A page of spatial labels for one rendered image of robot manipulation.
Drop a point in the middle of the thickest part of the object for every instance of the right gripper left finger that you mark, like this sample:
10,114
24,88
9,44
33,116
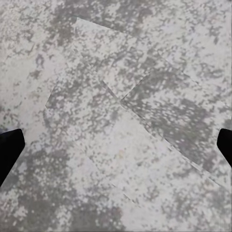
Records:
12,144

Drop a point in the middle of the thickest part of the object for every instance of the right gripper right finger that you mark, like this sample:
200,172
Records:
224,143

